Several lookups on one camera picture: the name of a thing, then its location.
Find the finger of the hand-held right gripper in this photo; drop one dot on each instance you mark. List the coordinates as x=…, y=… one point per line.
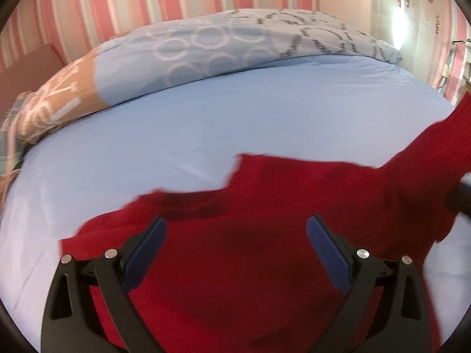
x=460, y=196

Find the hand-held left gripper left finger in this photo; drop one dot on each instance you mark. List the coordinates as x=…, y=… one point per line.
x=149, y=246

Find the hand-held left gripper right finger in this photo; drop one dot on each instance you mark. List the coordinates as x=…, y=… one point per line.
x=329, y=250

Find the red knit sweater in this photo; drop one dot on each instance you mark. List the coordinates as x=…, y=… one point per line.
x=257, y=246

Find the light blue bed sheet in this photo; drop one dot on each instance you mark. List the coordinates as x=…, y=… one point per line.
x=257, y=117

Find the brown pillow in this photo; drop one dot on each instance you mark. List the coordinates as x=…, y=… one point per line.
x=5, y=185

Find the plaid pillow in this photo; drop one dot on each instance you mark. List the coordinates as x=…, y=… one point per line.
x=11, y=139

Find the white wardrobe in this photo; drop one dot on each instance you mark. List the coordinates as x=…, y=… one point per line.
x=415, y=0

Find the blue and tan patterned duvet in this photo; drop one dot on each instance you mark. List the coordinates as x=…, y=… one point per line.
x=184, y=44

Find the brown headboard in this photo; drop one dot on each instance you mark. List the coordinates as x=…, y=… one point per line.
x=25, y=70

